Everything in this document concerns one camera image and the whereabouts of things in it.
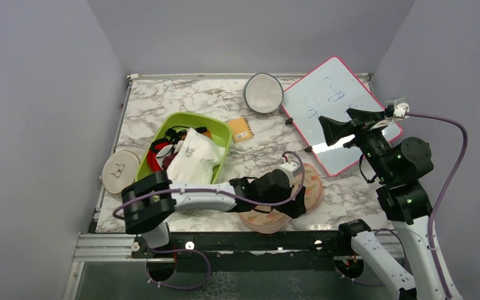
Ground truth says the red and white bra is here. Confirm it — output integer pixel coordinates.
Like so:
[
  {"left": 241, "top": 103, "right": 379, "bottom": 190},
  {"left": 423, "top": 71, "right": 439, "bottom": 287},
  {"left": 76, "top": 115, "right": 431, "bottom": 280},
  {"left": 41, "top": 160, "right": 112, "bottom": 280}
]
[{"left": 146, "top": 145, "right": 178, "bottom": 172}]

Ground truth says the black strap bra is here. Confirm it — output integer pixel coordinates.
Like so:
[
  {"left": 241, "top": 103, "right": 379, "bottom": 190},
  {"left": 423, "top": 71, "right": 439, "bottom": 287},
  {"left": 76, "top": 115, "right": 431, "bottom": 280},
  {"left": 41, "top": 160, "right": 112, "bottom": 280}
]
[{"left": 149, "top": 126, "right": 190, "bottom": 154}]

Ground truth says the yellow spiral notebook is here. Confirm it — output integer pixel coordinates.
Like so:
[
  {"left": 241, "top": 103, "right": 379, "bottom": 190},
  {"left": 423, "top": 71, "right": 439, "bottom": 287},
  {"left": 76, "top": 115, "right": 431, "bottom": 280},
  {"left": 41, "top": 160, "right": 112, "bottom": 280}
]
[{"left": 227, "top": 117, "right": 254, "bottom": 143}]

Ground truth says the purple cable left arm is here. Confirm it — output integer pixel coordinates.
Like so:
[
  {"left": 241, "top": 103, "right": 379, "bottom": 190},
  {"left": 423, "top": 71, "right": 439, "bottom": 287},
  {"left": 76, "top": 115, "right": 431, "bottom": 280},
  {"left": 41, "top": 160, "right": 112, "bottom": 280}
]
[{"left": 112, "top": 151, "right": 306, "bottom": 221}]

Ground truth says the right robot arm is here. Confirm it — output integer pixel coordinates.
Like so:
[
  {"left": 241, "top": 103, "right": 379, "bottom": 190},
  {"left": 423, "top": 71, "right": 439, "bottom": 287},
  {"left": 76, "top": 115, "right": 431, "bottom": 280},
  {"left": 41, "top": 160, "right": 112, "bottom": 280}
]
[{"left": 319, "top": 106, "right": 461, "bottom": 299}]

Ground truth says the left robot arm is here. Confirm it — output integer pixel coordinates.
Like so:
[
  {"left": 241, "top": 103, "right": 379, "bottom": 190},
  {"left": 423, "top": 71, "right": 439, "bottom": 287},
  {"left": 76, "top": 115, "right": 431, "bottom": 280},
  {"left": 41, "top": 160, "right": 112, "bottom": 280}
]
[{"left": 112, "top": 169, "right": 306, "bottom": 235}]

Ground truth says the pink framed whiteboard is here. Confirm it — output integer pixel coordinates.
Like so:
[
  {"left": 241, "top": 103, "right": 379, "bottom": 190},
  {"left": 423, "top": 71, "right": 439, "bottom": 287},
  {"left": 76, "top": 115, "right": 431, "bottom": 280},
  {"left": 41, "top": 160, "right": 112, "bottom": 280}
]
[{"left": 282, "top": 56, "right": 384, "bottom": 176}]

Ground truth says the orange bra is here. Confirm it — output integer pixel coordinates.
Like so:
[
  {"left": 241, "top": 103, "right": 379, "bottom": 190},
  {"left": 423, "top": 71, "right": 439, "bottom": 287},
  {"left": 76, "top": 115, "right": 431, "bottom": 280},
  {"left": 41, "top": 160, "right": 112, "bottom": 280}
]
[{"left": 201, "top": 130, "right": 212, "bottom": 139}]

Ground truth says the green plastic tray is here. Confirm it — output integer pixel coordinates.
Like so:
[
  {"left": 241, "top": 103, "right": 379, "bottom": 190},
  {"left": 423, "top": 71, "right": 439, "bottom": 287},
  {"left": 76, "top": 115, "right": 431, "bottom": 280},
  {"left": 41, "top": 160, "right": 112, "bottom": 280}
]
[{"left": 135, "top": 112, "right": 232, "bottom": 184}]

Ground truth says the flat round white laundry bag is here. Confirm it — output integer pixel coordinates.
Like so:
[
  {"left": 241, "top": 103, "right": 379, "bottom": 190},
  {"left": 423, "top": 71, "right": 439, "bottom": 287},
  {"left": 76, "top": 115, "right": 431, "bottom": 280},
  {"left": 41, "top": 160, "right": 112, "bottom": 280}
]
[{"left": 100, "top": 148, "right": 145, "bottom": 194}]

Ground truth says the maroon bra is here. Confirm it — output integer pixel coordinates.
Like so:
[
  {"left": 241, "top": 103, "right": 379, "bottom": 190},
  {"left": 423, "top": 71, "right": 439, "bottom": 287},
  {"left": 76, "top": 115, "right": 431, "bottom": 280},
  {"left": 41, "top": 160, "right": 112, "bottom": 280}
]
[{"left": 162, "top": 153, "right": 178, "bottom": 170}]

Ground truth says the aluminium table frame rail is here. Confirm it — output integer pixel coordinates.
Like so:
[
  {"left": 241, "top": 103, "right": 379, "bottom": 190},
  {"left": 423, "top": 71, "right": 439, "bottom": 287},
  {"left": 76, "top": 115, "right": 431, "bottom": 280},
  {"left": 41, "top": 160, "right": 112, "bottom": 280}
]
[{"left": 72, "top": 234, "right": 174, "bottom": 263}]

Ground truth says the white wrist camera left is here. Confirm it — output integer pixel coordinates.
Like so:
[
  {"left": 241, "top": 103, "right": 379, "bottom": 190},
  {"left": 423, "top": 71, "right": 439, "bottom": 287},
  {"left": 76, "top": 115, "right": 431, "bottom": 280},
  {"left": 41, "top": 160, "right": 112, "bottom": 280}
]
[{"left": 277, "top": 161, "right": 300, "bottom": 187}]

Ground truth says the peach floral mesh laundry bag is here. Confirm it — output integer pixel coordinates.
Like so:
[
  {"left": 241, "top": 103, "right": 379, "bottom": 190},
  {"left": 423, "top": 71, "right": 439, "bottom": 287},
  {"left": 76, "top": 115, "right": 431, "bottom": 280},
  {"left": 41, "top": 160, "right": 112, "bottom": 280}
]
[{"left": 239, "top": 163, "right": 324, "bottom": 234}]

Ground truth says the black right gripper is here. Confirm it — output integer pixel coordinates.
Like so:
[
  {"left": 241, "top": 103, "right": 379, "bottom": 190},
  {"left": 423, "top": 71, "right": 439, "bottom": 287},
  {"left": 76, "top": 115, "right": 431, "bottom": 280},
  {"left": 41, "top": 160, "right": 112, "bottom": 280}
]
[{"left": 320, "top": 108, "right": 395, "bottom": 182}]

